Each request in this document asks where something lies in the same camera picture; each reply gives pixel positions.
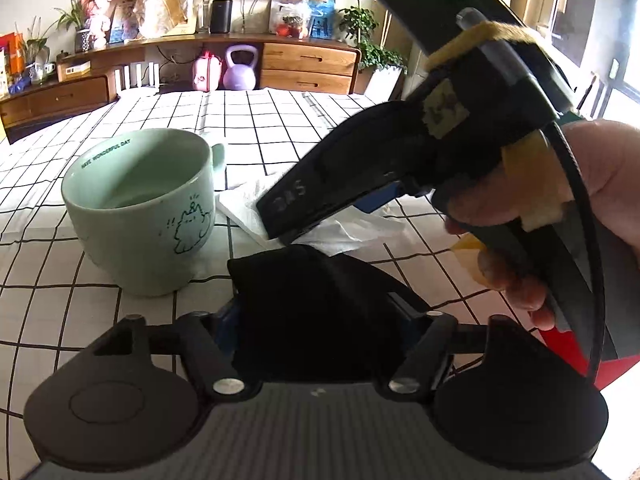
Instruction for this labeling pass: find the leafy potted plant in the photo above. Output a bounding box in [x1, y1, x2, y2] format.
[330, 0, 407, 73]

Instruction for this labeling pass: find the white tissue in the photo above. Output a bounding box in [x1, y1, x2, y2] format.
[215, 170, 408, 256]

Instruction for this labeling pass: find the person's right hand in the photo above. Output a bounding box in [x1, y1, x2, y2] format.
[442, 119, 640, 332]

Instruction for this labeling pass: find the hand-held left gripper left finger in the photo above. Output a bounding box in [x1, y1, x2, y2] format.
[90, 305, 261, 403]

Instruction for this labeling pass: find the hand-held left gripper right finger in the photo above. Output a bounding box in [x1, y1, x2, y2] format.
[387, 292, 551, 401]

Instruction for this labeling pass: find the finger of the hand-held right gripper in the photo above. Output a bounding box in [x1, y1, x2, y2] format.
[255, 101, 437, 241]
[279, 179, 402, 248]

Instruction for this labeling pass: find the checked tablecloth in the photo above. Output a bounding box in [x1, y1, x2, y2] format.
[0, 87, 640, 480]

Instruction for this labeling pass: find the white router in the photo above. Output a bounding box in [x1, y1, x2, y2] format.
[114, 60, 163, 95]

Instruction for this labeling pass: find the red box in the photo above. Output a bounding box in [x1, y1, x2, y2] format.
[540, 327, 640, 392]

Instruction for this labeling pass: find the purple kettlebell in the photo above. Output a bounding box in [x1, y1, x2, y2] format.
[222, 45, 260, 91]

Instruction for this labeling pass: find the pink toy case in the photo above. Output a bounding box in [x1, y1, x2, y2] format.
[192, 51, 223, 92]

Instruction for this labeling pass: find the window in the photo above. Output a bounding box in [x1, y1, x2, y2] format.
[550, 0, 640, 126]

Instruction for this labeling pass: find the beige curtain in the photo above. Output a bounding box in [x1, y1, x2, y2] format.
[385, 5, 431, 103]

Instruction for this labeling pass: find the plant in patterned pot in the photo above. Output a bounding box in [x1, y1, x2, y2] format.
[55, 0, 96, 53]

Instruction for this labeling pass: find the green ceramic cup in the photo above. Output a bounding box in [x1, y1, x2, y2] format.
[61, 127, 228, 297]

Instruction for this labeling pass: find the pink doll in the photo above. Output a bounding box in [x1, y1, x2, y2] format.
[82, 0, 118, 43]

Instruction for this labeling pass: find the black cloth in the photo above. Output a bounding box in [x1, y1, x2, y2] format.
[227, 244, 431, 383]

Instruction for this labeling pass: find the blue picture box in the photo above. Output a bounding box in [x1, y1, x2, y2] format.
[109, 0, 138, 43]

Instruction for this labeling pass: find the cardboard box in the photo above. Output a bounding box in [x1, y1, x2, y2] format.
[57, 60, 92, 82]

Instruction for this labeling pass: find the picture frame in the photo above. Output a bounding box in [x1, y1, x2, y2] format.
[270, 0, 301, 31]

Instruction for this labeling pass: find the wooden sideboard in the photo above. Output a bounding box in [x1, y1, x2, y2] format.
[0, 32, 363, 133]

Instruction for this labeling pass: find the black speaker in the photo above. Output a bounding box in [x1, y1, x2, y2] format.
[210, 0, 234, 34]

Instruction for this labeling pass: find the white plant pot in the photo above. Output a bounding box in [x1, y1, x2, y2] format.
[367, 66, 405, 101]

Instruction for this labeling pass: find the black cable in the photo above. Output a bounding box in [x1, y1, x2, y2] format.
[547, 122, 608, 378]

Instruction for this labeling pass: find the orange box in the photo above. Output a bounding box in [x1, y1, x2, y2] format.
[0, 32, 26, 76]

